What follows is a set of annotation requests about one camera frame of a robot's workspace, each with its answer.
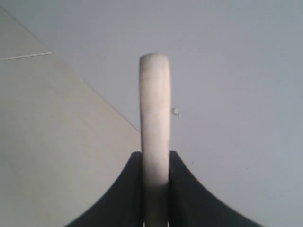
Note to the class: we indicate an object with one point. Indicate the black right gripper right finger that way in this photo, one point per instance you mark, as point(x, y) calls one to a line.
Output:
point(190, 204)

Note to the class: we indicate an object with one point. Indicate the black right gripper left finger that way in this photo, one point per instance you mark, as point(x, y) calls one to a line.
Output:
point(122, 204)

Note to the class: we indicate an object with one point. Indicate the white paint brush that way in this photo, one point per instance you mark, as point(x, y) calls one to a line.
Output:
point(155, 106)

